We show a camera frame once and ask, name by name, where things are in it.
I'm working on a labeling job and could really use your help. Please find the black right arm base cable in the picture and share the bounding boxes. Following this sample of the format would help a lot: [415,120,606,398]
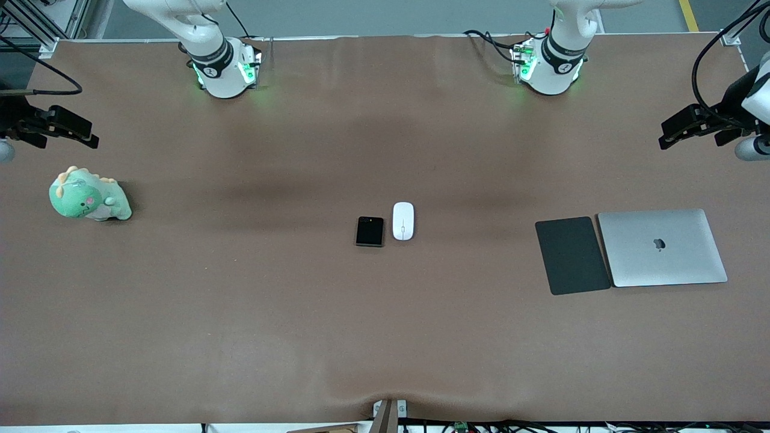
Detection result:
[226,0,251,38]

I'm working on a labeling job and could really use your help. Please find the black mouse pad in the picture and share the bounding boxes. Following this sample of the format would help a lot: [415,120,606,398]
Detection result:
[535,216,612,296]

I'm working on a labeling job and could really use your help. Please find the aluminium frame profiles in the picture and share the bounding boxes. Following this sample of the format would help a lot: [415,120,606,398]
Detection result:
[0,0,91,58]

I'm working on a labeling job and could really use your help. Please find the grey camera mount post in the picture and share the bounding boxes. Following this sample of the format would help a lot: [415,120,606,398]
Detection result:
[372,398,408,433]

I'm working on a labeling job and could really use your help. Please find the black flip phone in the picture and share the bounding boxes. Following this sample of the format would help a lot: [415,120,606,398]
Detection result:
[355,216,384,248]

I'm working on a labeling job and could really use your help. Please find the black left arm base cables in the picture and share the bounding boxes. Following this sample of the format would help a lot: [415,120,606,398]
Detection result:
[463,29,545,64]

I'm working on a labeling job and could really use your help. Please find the brown table cover sheet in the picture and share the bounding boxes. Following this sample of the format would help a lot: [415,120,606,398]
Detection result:
[0,33,770,425]

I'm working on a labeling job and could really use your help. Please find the white computer mouse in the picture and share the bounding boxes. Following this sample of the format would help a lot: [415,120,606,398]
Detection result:
[392,201,415,242]

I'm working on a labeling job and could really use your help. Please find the silver closed laptop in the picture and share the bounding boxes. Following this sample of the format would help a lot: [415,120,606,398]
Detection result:
[597,208,728,288]

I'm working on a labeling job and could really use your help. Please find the green dinosaur plush toy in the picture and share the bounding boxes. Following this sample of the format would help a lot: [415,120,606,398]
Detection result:
[48,165,133,222]

